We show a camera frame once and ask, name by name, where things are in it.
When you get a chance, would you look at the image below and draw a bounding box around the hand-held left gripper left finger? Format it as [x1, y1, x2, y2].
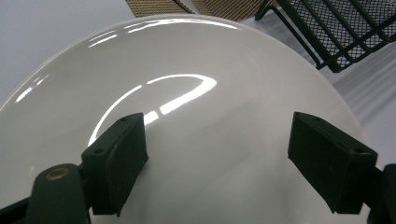
[80, 112, 149, 217]

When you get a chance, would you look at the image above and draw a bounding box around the white round plate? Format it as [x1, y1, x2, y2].
[0, 13, 372, 224]

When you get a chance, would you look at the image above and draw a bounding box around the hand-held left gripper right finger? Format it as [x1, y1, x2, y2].
[288, 111, 379, 215]

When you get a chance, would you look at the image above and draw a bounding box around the black wire cutlery basket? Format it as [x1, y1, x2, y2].
[255, 0, 396, 74]

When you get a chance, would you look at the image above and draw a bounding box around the brown woven placemat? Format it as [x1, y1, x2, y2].
[125, 0, 279, 22]

